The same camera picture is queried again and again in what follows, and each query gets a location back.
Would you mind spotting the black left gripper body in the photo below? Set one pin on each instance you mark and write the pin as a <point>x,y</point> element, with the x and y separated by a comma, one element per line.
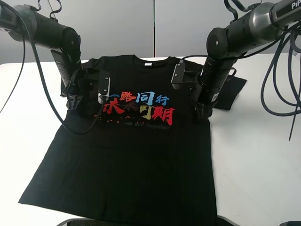
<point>81,93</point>

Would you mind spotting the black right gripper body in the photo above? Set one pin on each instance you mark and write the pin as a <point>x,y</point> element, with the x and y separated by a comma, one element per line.
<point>203,101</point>

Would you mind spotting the black printed t-shirt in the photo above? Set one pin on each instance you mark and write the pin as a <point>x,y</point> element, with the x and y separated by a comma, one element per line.
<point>145,161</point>

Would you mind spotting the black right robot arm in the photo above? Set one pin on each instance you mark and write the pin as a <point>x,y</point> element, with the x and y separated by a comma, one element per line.
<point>262,23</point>

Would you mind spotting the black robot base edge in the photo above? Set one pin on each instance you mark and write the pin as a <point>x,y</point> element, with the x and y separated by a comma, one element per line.
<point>80,222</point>

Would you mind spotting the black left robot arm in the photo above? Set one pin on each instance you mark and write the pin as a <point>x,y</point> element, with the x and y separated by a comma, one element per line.
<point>25,24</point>

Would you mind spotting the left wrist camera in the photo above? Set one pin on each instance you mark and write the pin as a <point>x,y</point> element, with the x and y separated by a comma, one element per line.
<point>104,83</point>

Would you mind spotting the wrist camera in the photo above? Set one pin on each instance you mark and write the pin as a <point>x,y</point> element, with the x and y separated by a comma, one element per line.
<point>183,79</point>
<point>104,83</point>

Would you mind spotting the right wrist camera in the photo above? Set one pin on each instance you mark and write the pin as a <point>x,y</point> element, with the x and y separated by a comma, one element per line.
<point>183,79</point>

